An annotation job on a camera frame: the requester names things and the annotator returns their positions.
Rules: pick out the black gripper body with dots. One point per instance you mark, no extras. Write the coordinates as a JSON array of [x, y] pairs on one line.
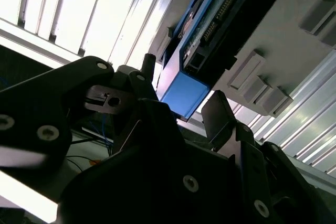
[[131, 195]]

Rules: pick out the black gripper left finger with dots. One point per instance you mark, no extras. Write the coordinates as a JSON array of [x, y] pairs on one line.
[[39, 108]]

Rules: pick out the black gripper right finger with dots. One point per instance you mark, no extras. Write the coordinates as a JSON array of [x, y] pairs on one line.
[[262, 182]]

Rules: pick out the hard disk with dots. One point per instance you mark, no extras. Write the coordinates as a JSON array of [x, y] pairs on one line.
[[189, 95]]

